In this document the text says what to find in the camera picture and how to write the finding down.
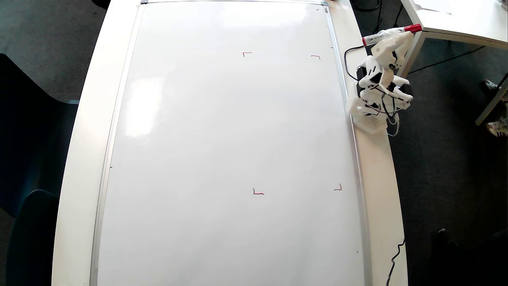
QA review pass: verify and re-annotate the curved black cable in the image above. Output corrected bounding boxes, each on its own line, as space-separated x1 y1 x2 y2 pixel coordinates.
350 0 382 35

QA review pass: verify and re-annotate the white cable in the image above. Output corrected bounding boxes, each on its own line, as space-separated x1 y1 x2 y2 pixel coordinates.
387 113 400 137

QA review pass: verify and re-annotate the thin black servo wire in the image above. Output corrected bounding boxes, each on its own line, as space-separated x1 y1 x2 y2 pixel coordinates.
371 85 400 120

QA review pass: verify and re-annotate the long black cable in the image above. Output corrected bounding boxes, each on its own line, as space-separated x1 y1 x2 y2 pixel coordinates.
408 46 487 75

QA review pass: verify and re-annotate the white paper sheet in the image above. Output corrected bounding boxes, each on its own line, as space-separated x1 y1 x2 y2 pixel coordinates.
413 0 453 15

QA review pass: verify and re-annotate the white side table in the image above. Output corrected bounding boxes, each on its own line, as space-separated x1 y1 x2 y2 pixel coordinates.
397 0 508 127

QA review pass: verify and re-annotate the white whiteboard with aluminium frame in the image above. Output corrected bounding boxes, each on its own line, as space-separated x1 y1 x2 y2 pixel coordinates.
89 0 373 286

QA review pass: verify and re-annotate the dark navy chair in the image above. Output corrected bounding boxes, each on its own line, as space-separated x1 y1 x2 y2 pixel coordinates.
0 53 81 218

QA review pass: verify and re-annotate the red whiteboard marker pen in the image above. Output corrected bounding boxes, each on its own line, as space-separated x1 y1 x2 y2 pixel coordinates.
362 24 422 45

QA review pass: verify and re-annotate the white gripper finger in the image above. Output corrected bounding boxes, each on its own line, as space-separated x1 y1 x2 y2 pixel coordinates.
368 33 397 46
371 39 398 61

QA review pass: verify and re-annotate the black camera cable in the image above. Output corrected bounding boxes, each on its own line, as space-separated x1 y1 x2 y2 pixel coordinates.
344 44 368 82

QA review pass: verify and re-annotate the dark teal chair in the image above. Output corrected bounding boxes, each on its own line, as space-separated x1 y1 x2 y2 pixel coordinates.
6 189 61 286

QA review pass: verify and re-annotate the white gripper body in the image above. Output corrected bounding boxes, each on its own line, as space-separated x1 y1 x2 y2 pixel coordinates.
380 33 414 69

